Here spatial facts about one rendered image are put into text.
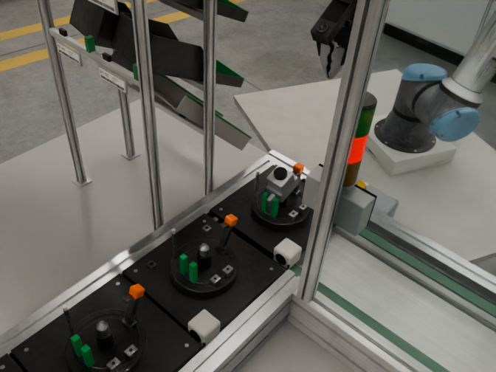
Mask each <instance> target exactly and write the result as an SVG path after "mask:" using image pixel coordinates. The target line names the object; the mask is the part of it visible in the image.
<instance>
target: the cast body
mask: <svg viewBox="0 0 496 372"><path fill-rule="evenodd" d="M266 180H267V184H268V185H267V186H266V190H267V193H269V194H270V196H269V197H268V198H267V199H266V200H267V204H269V205H270V206H271V205H272V200H273V199H274V198H277V199H279V200H280V202H281V203H282V202H283V201H284V200H285V199H286V198H287V196H288V195H289V194H290V193H291V192H292V191H293V190H294V189H295V188H296V187H297V186H298V184H299V181H298V177H297V176H295V175H294V174H293V173H292V172H290V171H289V170H287V169H285V168H284V167H282V166H280V165H278V166H277V167H276V168H275V169H274V170H273V172H271V173H270V174H269V175H268V176H267V178H266Z"/></svg>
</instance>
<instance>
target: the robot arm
mask: <svg viewBox="0 0 496 372"><path fill-rule="evenodd" d="M356 6H357V0H332V1H331V3H330V4H329V6H327V8H326V9H325V11H324V12H323V14H322V15H321V16H320V18H319V19H318V21H317V22H316V24H315V25H314V26H313V27H312V29H311V31H310V32H311V36H312V39H313V41H316V42H317V51H318V55H319V56H320V62H321V65H322V67H323V71H324V72H325V76H326V77H327V78H329V79H332V78H333V77H335V76H336V75H337V74H338V73H339V72H340V70H341V69H342V68H343V66H344V64H345V57H346V53H347V50H348V43H349V39H350V35H351V29H352V25H353V21H354V14H355V10H356ZM334 42H337V44H338V46H339V47H336V46H334ZM340 45H341V46H340ZM332 60H333V61H332ZM331 61H332V63H331Z"/></svg>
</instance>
